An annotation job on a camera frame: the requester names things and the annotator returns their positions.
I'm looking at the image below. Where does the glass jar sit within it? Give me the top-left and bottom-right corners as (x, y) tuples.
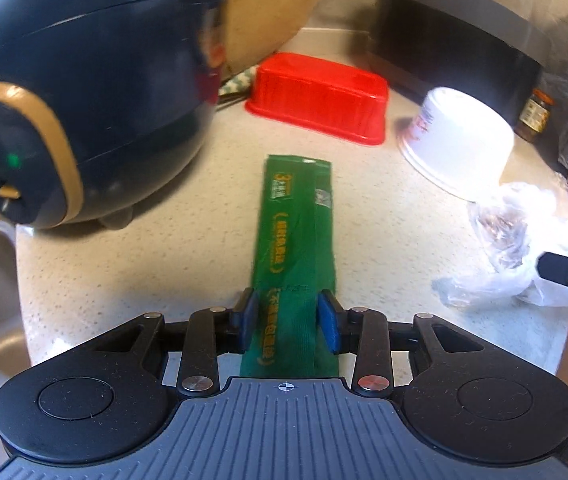
(515, 87), (555, 143)

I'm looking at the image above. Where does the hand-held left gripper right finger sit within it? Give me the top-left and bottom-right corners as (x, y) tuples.
(316, 290), (485, 396)

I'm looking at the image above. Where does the round wooden cutting board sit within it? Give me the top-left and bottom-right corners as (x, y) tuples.
(221, 0), (326, 78)

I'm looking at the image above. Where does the red plastic container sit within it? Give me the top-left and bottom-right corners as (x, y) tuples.
(244, 51), (390, 147)

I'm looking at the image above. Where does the clear plastic bag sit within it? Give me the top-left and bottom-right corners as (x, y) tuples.
(431, 182), (568, 308)

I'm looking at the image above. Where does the dark blue rice cooker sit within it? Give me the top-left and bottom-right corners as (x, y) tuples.
(0, 0), (230, 231)

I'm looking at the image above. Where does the green chopstick packet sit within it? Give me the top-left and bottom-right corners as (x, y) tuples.
(312, 159), (341, 377)
(239, 152), (321, 378)

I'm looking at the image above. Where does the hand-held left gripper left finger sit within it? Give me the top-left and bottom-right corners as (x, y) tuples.
(91, 287), (260, 396)

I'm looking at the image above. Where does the black kitchen appliance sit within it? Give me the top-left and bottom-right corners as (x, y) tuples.
(366, 0), (550, 106)

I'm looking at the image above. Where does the patterned dish cloth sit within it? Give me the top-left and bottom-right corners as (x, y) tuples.
(218, 66), (257, 106)

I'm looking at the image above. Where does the white plastic bowl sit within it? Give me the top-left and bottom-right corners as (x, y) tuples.
(396, 86), (516, 200)

